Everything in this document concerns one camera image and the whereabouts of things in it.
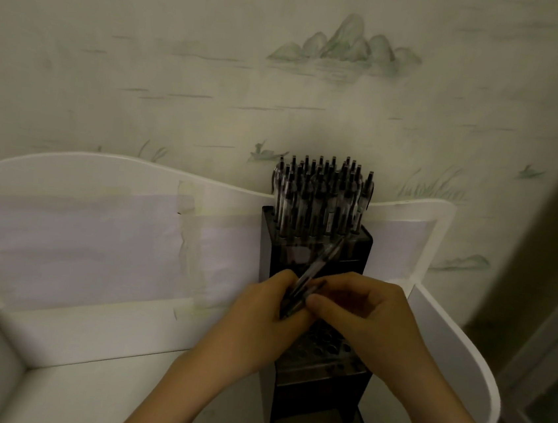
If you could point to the grey door frame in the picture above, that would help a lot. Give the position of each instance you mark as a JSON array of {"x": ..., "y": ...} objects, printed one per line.
[{"x": 538, "y": 345}]

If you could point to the black tiered pen holder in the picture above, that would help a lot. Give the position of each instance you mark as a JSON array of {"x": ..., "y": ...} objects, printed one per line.
[{"x": 319, "y": 397}]

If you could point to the bunch of black pens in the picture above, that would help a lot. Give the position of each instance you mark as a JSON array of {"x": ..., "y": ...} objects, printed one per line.
[{"x": 315, "y": 267}]

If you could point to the row of black pens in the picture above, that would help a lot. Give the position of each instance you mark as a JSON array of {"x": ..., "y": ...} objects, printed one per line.
[{"x": 320, "y": 193}]

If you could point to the person's right hand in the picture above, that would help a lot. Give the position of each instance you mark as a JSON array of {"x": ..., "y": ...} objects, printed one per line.
[{"x": 381, "y": 329}]

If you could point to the person's left hand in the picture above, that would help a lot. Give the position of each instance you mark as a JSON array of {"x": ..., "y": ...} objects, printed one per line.
[{"x": 251, "y": 335}]

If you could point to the white curved-back shelf unit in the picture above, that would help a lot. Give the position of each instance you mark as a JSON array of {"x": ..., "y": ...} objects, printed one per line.
[{"x": 96, "y": 344}]

